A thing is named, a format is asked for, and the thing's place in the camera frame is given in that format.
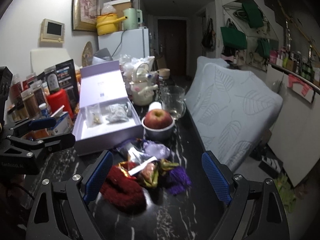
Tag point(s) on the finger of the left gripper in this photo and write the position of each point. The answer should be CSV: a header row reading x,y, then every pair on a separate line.
x,y
20,147
27,125

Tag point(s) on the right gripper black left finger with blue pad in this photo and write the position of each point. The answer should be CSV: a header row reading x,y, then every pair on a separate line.
x,y
60,209

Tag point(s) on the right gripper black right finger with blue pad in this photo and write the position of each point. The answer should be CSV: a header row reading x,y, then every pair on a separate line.
x,y
267,219

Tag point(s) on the red knitted soft item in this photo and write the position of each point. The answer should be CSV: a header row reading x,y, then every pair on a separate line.
x,y
121,190

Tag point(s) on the lavender sachet purple tassel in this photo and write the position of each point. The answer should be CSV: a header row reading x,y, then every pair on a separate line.
x,y
175,181

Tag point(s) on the silver foil packet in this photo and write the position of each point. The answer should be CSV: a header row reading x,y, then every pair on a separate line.
x,y
136,160

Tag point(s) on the brown green snack packet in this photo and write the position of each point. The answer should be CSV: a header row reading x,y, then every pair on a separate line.
x,y
149,176

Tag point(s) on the spice jar brown contents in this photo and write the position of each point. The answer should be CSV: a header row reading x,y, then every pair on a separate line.
x,y
31,104

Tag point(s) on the blue white small carton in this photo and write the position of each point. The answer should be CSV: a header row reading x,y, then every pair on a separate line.
x,y
63,122

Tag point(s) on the red plastic container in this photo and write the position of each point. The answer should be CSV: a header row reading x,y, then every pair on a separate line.
x,y
59,99

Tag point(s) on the dark label bottle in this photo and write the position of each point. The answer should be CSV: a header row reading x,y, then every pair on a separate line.
x,y
52,80

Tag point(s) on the black printed package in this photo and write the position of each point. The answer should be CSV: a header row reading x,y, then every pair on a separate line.
x,y
66,76

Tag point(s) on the white chair back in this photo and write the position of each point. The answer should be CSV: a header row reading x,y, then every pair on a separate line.
x,y
43,58

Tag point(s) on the lavender gift box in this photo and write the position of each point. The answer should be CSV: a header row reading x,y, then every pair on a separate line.
x,y
102,85

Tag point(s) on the woven round fan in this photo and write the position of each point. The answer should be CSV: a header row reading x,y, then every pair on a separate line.
x,y
87,54

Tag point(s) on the light blue leaf cushion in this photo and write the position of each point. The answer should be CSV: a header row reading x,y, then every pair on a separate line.
x,y
231,109

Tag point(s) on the cream cartoon teapot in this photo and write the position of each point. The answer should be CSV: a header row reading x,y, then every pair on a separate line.
x,y
141,86

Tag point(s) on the grey metal bowl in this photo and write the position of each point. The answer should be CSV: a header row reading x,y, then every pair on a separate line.
x,y
158,134

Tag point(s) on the red apple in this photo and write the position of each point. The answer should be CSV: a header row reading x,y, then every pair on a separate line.
x,y
157,119

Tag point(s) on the yellow pot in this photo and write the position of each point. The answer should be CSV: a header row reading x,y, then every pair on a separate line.
x,y
109,23

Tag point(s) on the gold framed picture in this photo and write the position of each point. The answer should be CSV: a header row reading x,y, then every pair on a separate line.
x,y
84,15

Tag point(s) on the white mini fridge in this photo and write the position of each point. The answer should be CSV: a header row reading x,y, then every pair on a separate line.
x,y
134,43

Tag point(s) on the clear glass pitcher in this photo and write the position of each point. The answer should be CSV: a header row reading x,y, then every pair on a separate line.
x,y
172,98

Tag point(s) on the mint green electric kettle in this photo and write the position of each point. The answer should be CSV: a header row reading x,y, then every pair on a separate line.
x,y
134,17

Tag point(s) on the green tote bag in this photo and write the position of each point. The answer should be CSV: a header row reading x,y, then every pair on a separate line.
x,y
233,38

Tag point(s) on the wall intercom panel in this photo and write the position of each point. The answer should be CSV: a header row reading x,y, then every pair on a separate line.
x,y
52,31

